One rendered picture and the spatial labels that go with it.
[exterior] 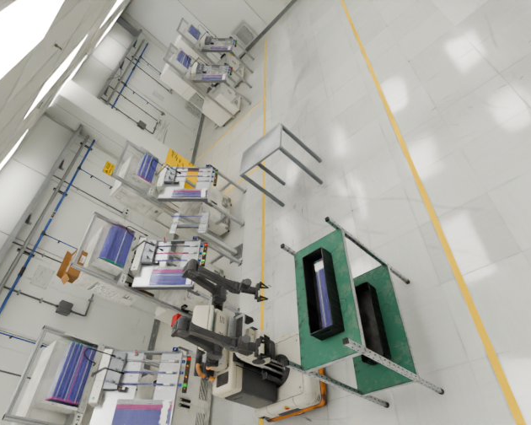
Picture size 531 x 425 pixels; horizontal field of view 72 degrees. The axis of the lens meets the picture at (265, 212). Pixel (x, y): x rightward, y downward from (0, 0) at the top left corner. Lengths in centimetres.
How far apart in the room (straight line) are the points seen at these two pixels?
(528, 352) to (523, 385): 20
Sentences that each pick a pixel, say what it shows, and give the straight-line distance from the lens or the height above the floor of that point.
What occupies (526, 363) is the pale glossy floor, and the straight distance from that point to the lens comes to 289.
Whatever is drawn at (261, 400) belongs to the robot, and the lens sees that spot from 337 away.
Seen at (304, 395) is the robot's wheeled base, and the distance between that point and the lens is 328.
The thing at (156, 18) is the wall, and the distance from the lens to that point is 1134.
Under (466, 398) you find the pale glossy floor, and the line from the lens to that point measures 295.
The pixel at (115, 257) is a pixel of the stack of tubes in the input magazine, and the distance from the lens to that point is 458.
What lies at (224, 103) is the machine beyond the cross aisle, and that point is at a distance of 846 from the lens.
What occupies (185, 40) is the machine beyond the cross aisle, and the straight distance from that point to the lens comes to 972.
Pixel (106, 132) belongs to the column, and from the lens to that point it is 740.
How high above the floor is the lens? 271
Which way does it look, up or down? 31 degrees down
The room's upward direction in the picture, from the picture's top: 55 degrees counter-clockwise
